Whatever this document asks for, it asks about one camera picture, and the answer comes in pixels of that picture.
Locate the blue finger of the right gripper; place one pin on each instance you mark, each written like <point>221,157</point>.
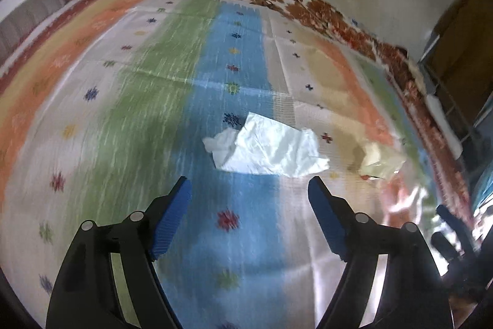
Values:
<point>463,235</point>

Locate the colourful striped bed cover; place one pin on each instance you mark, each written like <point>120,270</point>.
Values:
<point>105,107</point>

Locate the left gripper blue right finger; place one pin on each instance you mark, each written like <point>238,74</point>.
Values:
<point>334,216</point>

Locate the yellowish plastic snack wrapper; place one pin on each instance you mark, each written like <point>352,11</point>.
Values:
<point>380,161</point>

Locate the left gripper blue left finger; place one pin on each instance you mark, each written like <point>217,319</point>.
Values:
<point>167,214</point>

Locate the grey ribbed bolster pillow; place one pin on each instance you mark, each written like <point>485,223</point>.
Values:
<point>22,20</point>

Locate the white paper sheet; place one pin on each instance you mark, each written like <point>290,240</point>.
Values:
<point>264,146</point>

